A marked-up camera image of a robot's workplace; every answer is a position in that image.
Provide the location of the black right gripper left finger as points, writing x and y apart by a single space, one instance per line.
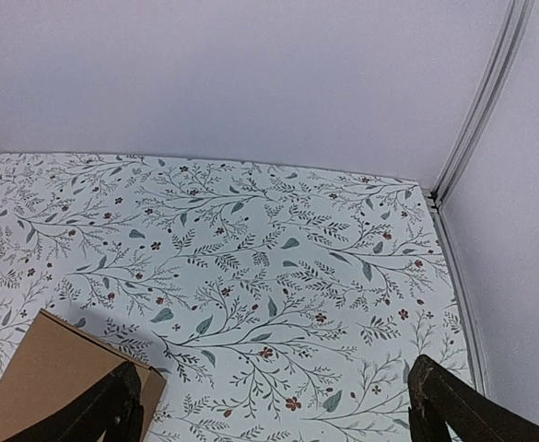
110 410

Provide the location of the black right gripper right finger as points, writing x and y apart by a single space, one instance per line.
441 403

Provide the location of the brown cardboard paper box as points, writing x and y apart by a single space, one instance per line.
54 363

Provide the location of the floral patterned table mat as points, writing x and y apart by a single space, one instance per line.
279 303

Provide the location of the right aluminium corner post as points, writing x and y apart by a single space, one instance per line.
502 57

